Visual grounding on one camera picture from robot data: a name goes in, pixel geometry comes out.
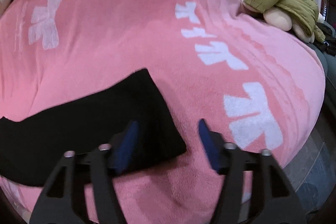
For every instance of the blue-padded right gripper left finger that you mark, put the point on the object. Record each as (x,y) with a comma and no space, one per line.
(62,199)

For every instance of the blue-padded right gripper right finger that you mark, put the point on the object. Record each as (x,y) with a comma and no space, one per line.
(273,199)

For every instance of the pink bow-print blanket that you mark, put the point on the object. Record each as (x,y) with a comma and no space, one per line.
(258,85)

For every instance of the red-haired plush doll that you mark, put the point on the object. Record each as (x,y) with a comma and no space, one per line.
(294,3)

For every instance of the black pants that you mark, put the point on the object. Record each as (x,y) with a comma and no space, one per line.
(31,148)

